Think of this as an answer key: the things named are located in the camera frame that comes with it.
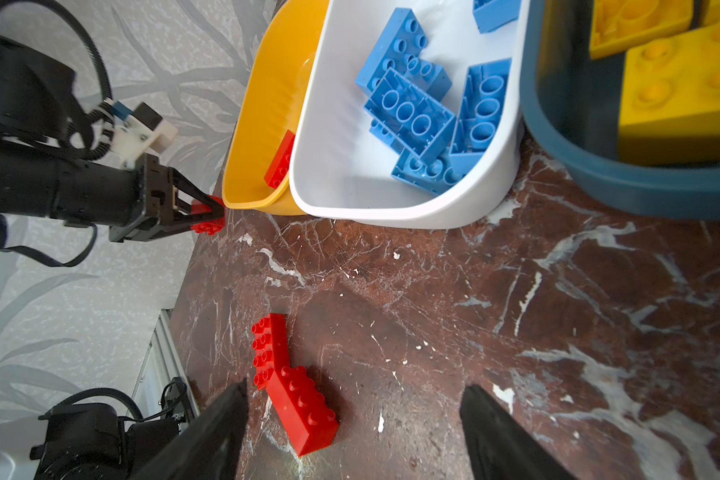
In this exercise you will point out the yellow long brick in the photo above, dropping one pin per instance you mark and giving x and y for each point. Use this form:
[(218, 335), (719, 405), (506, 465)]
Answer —
[(618, 25)]

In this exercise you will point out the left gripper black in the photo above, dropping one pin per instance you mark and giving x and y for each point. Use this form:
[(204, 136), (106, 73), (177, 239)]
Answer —
[(137, 204)]

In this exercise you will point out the aluminium front rail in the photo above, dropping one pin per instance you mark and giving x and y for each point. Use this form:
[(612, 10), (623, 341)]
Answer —
[(160, 365)]

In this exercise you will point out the blue brick group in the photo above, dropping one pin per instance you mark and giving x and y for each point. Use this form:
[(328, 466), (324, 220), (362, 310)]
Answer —
[(490, 15)]

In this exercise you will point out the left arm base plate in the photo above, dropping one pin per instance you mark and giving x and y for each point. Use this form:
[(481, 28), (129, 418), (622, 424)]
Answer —
[(101, 434)]

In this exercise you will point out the teal plastic bin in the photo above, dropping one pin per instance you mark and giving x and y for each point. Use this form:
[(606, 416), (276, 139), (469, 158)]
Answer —
[(571, 106)]

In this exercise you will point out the yellow plastic bin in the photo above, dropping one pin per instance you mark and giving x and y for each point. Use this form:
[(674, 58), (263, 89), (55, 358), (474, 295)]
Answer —
[(272, 106)]

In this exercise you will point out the white plastic bin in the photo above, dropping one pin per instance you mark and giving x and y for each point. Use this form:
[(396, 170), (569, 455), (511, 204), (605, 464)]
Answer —
[(339, 170)]

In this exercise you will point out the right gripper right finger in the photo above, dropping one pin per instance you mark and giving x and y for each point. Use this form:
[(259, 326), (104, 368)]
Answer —
[(498, 447)]

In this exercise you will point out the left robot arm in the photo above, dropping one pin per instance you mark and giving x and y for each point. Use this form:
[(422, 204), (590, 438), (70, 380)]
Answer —
[(38, 110)]

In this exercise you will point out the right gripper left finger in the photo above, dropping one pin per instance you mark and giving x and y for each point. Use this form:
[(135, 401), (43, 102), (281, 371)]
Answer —
[(210, 447)]

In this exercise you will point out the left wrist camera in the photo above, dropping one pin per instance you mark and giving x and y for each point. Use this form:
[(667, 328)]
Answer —
[(138, 131)]

